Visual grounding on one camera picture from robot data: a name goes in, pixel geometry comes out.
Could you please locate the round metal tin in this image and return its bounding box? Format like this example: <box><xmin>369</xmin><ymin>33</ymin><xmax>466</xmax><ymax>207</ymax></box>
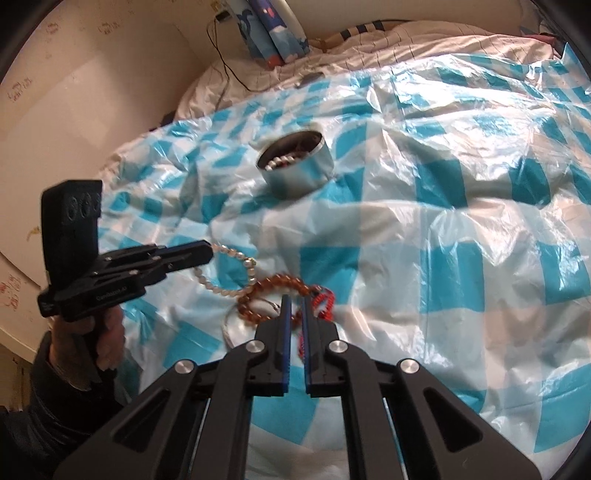
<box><xmin>255</xmin><ymin>130</ymin><xmax>334</xmax><ymax>200</ymax></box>

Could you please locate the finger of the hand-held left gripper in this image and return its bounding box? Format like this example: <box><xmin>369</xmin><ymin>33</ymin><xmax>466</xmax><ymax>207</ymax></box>
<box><xmin>96</xmin><ymin>240</ymin><xmax>214</xmax><ymax>269</ymax></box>
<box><xmin>88</xmin><ymin>257</ymin><xmax>211</xmax><ymax>287</ymax></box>

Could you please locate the white quilted bed sheet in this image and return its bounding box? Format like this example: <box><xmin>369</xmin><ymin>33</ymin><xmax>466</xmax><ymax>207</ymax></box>
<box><xmin>178</xmin><ymin>21</ymin><xmax>568</xmax><ymax>121</ymax></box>

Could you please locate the blue checkered plastic sheet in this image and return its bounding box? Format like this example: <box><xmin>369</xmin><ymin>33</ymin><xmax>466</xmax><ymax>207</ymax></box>
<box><xmin>99</xmin><ymin>53</ymin><xmax>591</xmax><ymax>480</ymax></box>

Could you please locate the striped plush toy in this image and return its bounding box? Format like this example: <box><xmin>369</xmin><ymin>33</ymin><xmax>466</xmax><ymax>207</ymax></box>
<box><xmin>309</xmin><ymin>18</ymin><xmax>398</xmax><ymax>49</ymax></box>

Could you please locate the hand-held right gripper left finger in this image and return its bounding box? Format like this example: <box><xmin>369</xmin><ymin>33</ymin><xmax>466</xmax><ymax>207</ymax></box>
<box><xmin>54</xmin><ymin>295</ymin><xmax>293</xmax><ymax>480</ymax></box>

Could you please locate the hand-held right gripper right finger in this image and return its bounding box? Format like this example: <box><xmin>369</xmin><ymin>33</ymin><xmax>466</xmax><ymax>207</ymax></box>
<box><xmin>302</xmin><ymin>295</ymin><xmax>541</xmax><ymax>480</ymax></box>

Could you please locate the person's left hand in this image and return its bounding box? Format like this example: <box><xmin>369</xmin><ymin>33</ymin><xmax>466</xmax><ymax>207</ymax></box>
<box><xmin>50</xmin><ymin>304</ymin><xmax>126</xmax><ymax>370</ymax></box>

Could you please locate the amber bead bracelet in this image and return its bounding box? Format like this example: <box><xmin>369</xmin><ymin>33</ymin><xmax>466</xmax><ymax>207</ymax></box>
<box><xmin>237</xmin><ymin>274</ymin><xmax>324</xmax><ymax>326</ymax></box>

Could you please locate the red bead bracelet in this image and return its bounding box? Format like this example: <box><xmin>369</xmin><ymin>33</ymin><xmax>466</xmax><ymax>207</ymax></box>
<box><xmin>298</xmin><ymin>290</ymin><xmax>335</xmax><ymax>365</ymax></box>

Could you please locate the clear thin bangle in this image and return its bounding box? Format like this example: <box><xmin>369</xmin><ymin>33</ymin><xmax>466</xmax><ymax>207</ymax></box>
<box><xmin>223</xmin><ymin>298</ymin><xmax>282</xmax><ymax>349</ymax></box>

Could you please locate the black cable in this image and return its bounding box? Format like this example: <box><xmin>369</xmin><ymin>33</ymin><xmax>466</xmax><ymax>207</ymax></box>
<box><xmin>205</xmin><ymin>11</ymin><xmax>315</xmax><ymax>93</ymax></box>

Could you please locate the person's left forearm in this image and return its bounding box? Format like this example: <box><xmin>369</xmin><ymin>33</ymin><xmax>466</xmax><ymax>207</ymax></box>
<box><xmin>0</xmin><ymin>332</ymin><xmax>139</xmax><ymax>480</ymax></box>

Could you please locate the white pearl bracelet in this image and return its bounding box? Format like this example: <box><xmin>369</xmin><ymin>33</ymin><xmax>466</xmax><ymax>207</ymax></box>
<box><xmin>193</xmin><ymin>244</ymin><xmax>258</xmax><ymax>298</ymax></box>
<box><xmin>265</xmin><ymin>154</ymin><xmax>303</xmax><ymax>171</ymax></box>

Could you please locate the blue cartoon print cloth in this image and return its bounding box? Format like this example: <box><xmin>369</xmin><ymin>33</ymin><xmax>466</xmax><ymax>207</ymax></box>
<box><xmin>231</xmin><ymin>0</ymin><xmax>310</xmax><ymax>69</ymax></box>

